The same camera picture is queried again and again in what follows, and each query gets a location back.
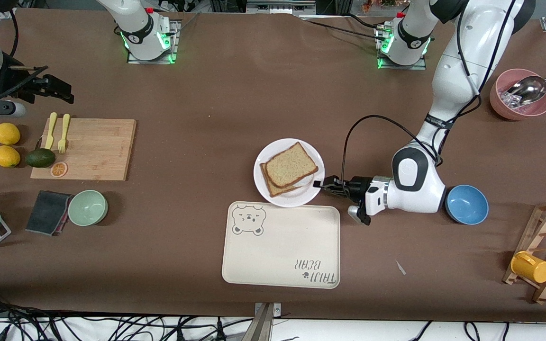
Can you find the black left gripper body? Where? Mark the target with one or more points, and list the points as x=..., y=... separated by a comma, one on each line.
x=359, y=184

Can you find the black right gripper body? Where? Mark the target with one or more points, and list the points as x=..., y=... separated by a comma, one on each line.
x=22, y=86

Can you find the brown bread slice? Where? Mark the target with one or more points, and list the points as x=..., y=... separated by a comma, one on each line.
x=273, y=187
x=292, y=163

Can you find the round white plate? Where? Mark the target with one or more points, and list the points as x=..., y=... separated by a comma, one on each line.
x=266, y=156

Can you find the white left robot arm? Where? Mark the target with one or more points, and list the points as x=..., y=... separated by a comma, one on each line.
x=472, y=47

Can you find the pale yellow plastic knife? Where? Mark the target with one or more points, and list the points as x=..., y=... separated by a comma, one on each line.
x=51, y=130

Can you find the pale yellow plastic fork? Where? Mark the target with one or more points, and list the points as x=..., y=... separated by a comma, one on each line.
x=63, y=137

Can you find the yellow lemon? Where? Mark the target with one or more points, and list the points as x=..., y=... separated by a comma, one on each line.
x=7, y=133
x=6, y=156

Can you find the dark green avocado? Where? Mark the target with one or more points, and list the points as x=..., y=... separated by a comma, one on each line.
x=40, y=157

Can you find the wooden cutting board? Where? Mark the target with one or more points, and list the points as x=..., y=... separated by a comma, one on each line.
x=97, y=149

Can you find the cream bear print tray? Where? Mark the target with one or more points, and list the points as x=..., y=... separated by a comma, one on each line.
x=280, y=251

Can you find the orange fruit slice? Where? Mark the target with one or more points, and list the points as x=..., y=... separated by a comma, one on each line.
x=59, y=169

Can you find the small white tape scrap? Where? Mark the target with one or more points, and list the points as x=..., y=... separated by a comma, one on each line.
x=400, y=267

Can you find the blue bowl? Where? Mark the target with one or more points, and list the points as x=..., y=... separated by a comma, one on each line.
x=469, y=206

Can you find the pale green bowl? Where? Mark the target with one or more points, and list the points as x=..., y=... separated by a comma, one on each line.
x=88, y=207

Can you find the dark grey folded cloth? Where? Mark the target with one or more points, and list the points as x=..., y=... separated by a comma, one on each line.
x=45, y=213

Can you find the pink bowl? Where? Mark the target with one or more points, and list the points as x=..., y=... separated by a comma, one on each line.
x=503, y=111

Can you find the clear plastic ice cubes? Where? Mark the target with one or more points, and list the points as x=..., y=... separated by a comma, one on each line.
x=511, y=99

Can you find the grey equipment box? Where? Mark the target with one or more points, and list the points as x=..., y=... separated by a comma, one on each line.
x=277, y=7

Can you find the yellow mug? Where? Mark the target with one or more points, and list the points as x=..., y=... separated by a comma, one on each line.
x=531, y=267

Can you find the shiny metal scoop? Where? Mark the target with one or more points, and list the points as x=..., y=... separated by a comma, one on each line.
x=529, y=90

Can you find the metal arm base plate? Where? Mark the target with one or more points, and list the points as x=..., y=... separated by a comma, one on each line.
x=135, y=60
x=420, y=67

